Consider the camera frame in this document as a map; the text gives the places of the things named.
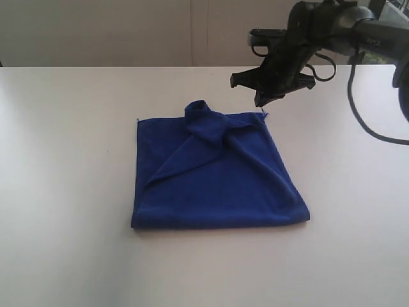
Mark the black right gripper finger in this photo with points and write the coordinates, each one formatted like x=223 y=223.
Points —
x=253 y=78
x=261 y=99

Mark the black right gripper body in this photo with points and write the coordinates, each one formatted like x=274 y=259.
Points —
x=287 y=68

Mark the blue terry towel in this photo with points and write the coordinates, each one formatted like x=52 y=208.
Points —
x=210 y=170

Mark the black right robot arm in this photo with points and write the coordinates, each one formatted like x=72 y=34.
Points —
x=342 y=27

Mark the black window frame post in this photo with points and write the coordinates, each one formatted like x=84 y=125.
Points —
x=376 y=6

